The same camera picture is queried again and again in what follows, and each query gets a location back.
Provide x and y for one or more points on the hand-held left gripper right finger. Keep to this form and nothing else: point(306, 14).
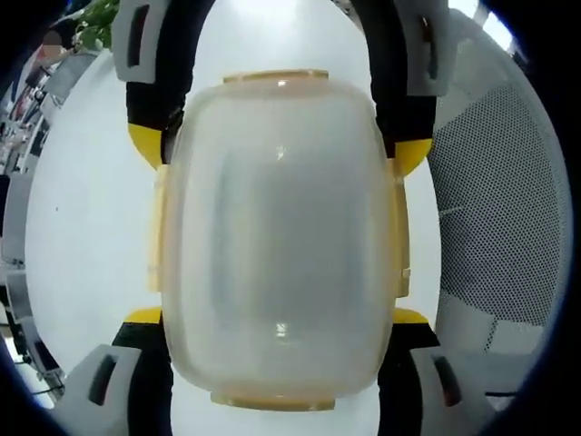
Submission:
point(417, 390)

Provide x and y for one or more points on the potted green plant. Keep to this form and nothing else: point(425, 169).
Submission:
point(97, 22)

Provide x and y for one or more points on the clear plastic buckle box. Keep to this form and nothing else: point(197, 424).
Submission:
point(277, 240)

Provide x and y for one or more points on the white mesh office chair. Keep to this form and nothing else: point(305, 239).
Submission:
point(499, 204)

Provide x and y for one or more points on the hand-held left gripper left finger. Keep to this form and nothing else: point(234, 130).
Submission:
point(131, 386)

